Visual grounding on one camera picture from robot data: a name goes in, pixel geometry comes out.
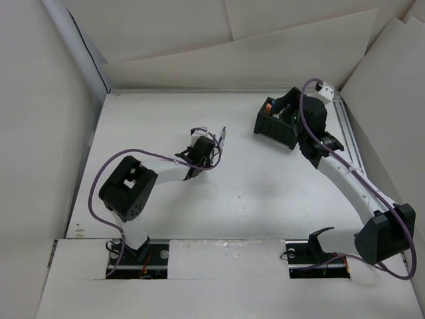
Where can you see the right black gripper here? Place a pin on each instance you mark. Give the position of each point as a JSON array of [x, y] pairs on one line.
[[291, 98]]

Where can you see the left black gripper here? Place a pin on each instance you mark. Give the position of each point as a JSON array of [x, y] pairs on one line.
[[207, 163]]

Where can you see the orange highlighter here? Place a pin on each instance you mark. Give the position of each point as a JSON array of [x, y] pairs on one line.
[[268, 108]]

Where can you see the yellow highlighter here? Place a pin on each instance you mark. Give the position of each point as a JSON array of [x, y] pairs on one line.
[[285, 111]]

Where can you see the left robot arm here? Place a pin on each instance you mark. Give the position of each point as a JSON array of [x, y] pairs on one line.
[[126, 191]]

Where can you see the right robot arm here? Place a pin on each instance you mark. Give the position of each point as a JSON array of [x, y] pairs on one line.
[[387, 226]]

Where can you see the black stationery organizer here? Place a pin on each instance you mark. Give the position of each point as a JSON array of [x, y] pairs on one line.
[[274, 128]]

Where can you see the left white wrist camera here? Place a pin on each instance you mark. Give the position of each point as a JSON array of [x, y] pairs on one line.
[[198, 132]]

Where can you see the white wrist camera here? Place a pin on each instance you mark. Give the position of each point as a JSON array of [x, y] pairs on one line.
[[198, 132], [324, 92]]

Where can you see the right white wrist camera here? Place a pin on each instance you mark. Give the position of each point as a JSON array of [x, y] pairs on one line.
[[324, 92]]

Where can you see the aluminium rail right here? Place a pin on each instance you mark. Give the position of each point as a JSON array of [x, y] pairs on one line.
[[352, 152]]

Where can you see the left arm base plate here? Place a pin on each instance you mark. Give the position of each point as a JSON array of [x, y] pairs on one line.
[[148, 263]]

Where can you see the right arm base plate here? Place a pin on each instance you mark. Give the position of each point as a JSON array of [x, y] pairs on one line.
[[307, 260]]

